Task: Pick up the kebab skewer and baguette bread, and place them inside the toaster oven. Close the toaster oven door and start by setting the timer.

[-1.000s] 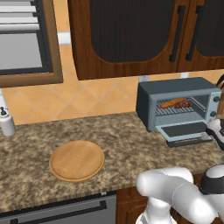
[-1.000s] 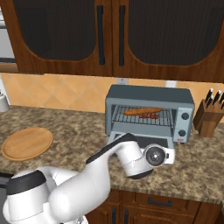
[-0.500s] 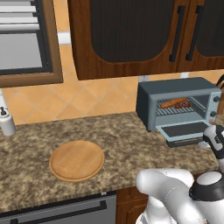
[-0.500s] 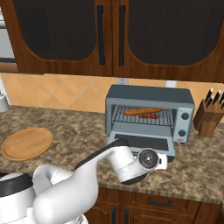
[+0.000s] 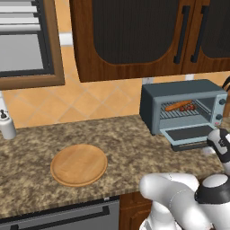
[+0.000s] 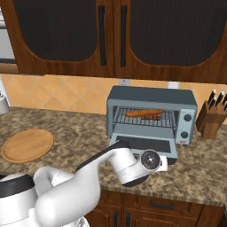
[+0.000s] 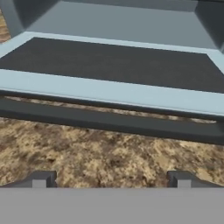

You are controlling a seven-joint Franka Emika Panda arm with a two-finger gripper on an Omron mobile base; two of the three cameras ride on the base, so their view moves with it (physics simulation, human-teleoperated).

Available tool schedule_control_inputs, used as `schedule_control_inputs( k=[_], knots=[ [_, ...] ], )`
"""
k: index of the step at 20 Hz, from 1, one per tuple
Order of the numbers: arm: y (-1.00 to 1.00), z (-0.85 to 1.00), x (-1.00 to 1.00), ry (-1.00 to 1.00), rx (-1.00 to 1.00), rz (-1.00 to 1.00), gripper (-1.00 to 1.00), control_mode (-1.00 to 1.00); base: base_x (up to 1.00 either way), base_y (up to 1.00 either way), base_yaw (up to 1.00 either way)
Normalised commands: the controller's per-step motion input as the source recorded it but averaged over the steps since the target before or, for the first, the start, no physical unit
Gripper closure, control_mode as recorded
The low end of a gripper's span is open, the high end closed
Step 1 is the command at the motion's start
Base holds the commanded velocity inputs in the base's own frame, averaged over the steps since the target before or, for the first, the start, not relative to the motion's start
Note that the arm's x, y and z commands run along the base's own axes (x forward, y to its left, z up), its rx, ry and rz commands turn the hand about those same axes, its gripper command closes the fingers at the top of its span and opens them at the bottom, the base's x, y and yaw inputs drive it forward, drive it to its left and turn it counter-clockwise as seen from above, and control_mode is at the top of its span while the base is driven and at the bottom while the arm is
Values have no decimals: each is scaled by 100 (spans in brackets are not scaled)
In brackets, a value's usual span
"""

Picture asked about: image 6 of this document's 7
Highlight grey wall appliance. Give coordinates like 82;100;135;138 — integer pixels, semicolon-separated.
0;8;18;65

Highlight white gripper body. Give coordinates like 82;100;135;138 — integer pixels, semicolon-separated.
160;156;168;173

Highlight wooden knife block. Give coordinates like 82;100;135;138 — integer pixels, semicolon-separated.
195;100;227;140

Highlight black drawer handle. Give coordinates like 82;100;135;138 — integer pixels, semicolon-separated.
149;199;176;211

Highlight round wooden cutting board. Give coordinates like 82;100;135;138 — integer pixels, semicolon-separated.
1;129;55;164

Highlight dark wood base cupboard door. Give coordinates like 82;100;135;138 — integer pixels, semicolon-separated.
123;207;205;227
85;203;122;227

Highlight black handled knife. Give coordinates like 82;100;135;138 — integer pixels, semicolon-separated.
221;93;227;112
207;89;217;110
215;90;225;108

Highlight toaster oven glass door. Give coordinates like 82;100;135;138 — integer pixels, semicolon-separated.
106;132;179;166

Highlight white wall socket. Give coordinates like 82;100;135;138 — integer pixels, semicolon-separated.
168;81;180;90
119;78;131;87

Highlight red kebab skewer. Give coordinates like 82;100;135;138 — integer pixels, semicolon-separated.
140;114;162;121

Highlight grey toaster oven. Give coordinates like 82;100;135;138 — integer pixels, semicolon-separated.
106;85;199;146

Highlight black cupboard door handle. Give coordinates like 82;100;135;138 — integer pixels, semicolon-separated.
98;4;107;67
119;4;128;68

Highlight white rounded container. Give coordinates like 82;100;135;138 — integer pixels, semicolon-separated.
0;77;12;115

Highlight toaster oven wire rack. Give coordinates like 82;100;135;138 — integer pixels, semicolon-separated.
113;106;180;129

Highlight dark wood glass cupboard door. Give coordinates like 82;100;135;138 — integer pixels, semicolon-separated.
113;0;227;85
0;0;115;79

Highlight dark wood drawer front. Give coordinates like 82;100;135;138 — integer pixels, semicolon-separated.
137;193;206;219

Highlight brown baguette bread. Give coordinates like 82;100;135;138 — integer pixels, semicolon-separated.
125;108;165;118

